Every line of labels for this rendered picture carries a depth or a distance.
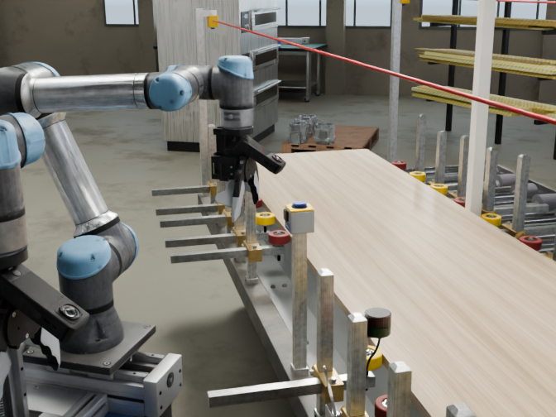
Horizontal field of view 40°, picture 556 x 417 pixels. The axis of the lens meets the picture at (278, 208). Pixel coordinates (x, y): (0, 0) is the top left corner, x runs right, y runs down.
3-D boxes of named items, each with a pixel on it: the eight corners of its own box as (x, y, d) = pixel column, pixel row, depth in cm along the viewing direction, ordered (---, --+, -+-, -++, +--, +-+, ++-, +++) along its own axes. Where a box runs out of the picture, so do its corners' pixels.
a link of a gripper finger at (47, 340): (35, 346, 106) (5, 312, 99) (73, 351, 105) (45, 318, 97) (26, 366, 104) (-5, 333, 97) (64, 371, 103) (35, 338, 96)
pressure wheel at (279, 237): (276, 255, 298) (275, 227, 294) (293, 259, 293) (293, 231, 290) (264, 261, 291) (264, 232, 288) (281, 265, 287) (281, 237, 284)
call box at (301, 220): (290, 237, 211) (290, 210, 209) (285, 229, 217) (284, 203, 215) (314, 235, 212) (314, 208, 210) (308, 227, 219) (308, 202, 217)
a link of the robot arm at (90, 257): (50, 308, 167) (44, 250, 163) (76, 285, 180) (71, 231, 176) (102, 312, 165) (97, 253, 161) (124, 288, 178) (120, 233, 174)
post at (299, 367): (294, 376, 225) (294, 232, 212) (289, 369, 229) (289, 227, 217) (309, 375, 226) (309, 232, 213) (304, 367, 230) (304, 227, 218)
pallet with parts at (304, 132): (309, 135, 945) (309, 106, 935) (384, 139, 916) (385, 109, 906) (275, 157, 826) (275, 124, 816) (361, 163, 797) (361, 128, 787)
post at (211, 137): (211, 218, 389) (208, 125, 375) (210, 215, 392) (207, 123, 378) (218, 217, 390) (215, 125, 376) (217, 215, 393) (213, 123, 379)
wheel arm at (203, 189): (151, 198, 375) (151, 189, 374) (151, 196, 378) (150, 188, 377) (238, 192, 384) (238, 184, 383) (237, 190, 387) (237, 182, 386)
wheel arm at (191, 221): (160, 230, 328) (160, 220, 327) (160, 227, 332) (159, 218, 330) (258, 222, 338) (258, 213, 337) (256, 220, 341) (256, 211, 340)
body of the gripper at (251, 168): (223, 174, 176) (222, 122, 173) (258, 176, 174) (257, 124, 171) (211, 182, 169) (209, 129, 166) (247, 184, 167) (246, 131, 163)
